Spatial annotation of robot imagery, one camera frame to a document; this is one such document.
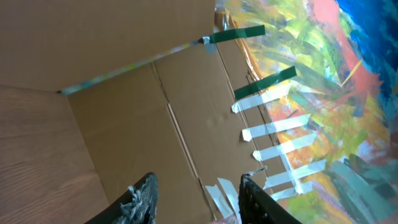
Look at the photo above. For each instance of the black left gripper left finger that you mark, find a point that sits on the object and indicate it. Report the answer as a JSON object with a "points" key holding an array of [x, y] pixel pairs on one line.
{"points": [[137, 205]]}

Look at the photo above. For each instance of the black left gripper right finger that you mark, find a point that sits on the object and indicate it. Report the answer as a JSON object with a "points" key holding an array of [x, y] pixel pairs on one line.
{"points": [[257, 207]]}

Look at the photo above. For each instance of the colourful painted backdrop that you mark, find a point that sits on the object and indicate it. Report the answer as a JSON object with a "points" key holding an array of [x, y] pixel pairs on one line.
{"points": [[344, 160]]}

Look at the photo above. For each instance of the green tape strip lower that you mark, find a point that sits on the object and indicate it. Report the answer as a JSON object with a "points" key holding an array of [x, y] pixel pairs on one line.
{"points": [[264, 83]]}

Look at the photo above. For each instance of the green tape strip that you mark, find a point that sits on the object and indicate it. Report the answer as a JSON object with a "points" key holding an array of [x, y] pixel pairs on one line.
{"points": [[264, 83], [237, 34]]}

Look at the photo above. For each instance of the green tape strip upper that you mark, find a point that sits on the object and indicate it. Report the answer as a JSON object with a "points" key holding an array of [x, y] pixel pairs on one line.
{"points": [[237, 34]]}

